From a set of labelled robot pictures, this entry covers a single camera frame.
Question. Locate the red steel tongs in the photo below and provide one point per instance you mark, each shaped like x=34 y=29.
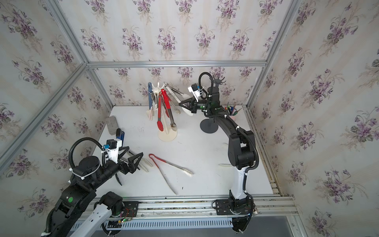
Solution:
x=159 y=122

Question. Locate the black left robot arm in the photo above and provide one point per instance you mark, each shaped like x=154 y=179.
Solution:
x=86 y=177

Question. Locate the steel cream-tipped tongs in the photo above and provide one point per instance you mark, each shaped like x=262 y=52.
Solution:
x=144 y=165
x=176 y=97

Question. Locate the blue handled cream tongs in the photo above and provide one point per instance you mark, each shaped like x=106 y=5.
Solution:
x=150 y=113

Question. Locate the red handled tongs front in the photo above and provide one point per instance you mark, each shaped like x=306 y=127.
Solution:
x=169 y=171

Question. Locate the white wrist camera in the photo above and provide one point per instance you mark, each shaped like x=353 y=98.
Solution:
x=112 y=147
x=198 y=92

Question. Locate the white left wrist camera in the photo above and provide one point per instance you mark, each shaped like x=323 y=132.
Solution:
x=112 y=147

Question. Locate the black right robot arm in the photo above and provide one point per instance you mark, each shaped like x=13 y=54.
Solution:
x=242 y=152

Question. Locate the dark grey utensil rack stand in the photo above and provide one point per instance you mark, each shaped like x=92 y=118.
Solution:
x=208 y=125

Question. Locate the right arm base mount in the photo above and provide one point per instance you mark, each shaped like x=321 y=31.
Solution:
x=245 y=207

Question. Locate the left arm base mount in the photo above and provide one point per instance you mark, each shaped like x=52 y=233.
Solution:
x=120 y=215

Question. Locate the pink pen cup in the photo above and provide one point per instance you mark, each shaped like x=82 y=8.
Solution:
x=233 y=110

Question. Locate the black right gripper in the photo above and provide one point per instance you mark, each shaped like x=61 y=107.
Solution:
x=194 y=105

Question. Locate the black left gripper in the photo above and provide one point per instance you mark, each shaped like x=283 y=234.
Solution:
x=130 y=167

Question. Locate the white utensil rack stand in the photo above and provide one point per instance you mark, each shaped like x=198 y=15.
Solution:
x=168 y=134

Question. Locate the grey stone block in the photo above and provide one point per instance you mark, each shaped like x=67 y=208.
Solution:
x=112 y=125

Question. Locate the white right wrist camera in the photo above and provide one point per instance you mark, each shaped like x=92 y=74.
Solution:
x=198 y=92

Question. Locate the red handled tongs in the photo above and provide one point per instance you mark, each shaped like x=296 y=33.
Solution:
x=169 y=171
x=169 y=111

